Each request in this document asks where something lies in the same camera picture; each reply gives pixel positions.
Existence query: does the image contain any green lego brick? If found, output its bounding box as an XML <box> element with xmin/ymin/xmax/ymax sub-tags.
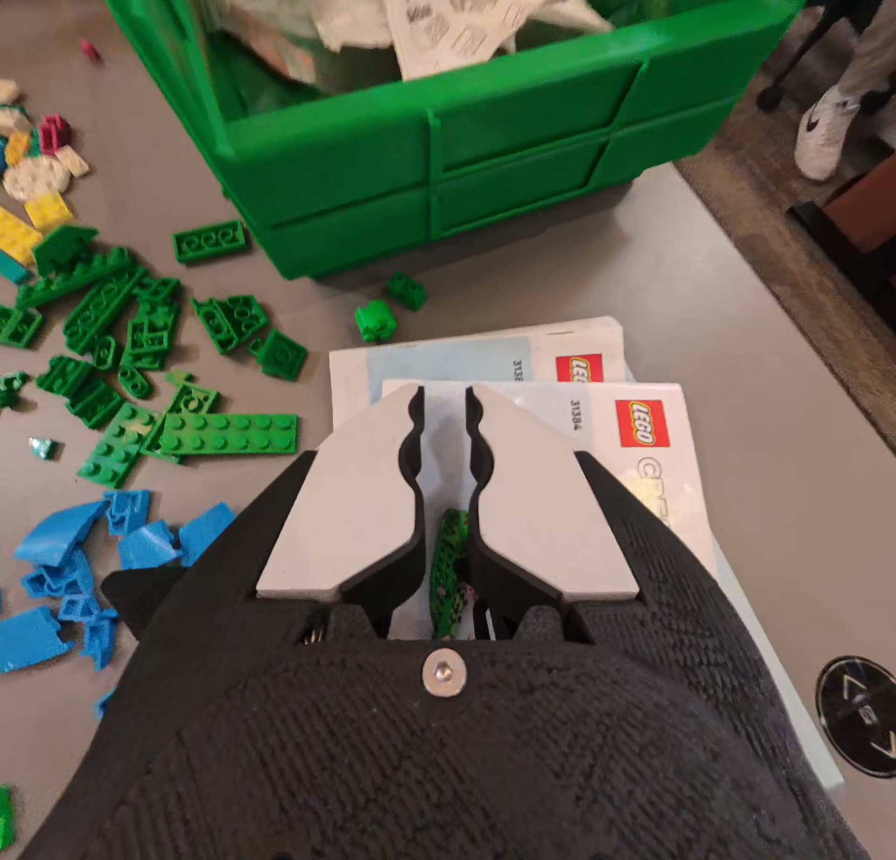
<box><xmin>386</xmin><ymin>271</ymin><xmax>428</xmax><ymax>311</ymax></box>

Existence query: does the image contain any pile of mixed lego bricks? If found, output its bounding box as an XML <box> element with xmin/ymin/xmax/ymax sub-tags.
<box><xmin>0</xmin><ymin>79</ymin><xmax>92</xmax><ymax>283</ymax></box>

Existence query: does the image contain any brown wooden furniture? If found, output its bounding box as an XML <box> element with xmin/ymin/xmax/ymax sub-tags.
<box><xmin>787</xmin><ymin>167</ymin><xmax>896</xmax><ymax>301</ymax></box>

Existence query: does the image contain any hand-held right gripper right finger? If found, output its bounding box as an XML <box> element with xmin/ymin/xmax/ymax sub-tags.
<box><xmin>464</xmin><ymin>385</ymin><xmax>640</xmax><ymax>603</ymax></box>

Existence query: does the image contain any pile of blue lego pieces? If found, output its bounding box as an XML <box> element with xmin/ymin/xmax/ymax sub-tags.
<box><xmin>0</xmin><ymin>489</ymin><xmax>237</xmax><ymax>721</ymax></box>

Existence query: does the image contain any black chair base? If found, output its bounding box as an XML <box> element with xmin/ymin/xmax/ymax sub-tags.
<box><xmin>756</xmin><ymin>0</ymin><xmax>883</xmax><ymax>112</ymax></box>

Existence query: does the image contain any green round lego piece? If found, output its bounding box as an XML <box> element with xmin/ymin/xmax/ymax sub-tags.
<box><xmin>354</xmin><ymin>300</ymin><xmax>398</xmax><ymax>343</ymax></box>

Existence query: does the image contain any clear plastic bag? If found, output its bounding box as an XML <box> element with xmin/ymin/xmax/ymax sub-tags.
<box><xmin>189</xmin><ymin>0</ymin><xmax>393</xmax><ymax>84</ymax></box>

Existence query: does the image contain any pile of green lego pieces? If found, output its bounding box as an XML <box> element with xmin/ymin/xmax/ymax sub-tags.
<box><xmin>0</xmin><ymin>224</ymin><xmax>309</xmax><ymax>490</ymax></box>

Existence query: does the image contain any printed white paper sheet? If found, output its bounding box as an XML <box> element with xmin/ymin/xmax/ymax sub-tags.
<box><xmin>381</xmin><ymin>0</ymin><xmax>617</xmax><ymax>80</ymax></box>

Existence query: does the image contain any green plastic storage bin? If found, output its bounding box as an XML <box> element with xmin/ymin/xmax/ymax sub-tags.
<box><xmin>84</xmin><ymin>0</ymin><xmax>827</xmax><ymax>281</ymax></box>

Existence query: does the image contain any black round table grommet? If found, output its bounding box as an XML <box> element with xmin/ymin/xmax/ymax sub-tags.
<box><xmin>815</xmin><ymin>656</ymin><xmax>896</xmax><ymax>778</ymax></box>

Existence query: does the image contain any long green lego plate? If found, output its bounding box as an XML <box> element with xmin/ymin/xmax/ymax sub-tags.
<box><xmin>171</xmin><ymin>220</ymin><xmax>249</xmax><ymax>266</ymax></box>

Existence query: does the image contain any white lego instruction booklet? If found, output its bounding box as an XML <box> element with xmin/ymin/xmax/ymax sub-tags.
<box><xmin>381</xmin><ymin>380</ymin><xmax>848</xmax><ymax>801</ymax></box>
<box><xmin>329</xmin><ymin>316</ymin><xmax>626</xmax><ymax>430</ymax></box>

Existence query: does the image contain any crumpled white paper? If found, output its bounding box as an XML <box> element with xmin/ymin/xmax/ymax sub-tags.
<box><xmin>311</xmin><ymin>0</ymin><xmax>400</xmax><ymax>52</ymax></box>

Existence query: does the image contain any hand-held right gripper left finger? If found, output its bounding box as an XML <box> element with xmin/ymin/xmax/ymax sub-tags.
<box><xmin>256</xmin><ymin>385</ymin><xmax>427</xmax><ymax>601</ymax></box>

